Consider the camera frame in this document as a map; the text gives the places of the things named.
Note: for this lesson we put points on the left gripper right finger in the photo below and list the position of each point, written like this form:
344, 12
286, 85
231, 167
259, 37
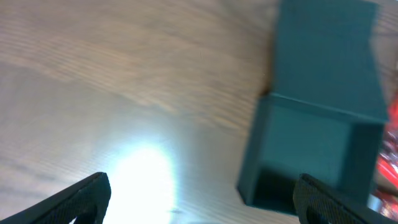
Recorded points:
317, 203

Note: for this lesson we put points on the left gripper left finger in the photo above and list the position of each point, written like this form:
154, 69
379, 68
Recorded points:
84, 202

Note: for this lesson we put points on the red Hacks candy bag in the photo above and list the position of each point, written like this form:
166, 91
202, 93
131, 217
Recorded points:
386, 167

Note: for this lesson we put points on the black gift box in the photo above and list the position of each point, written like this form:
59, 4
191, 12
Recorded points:
325, 113

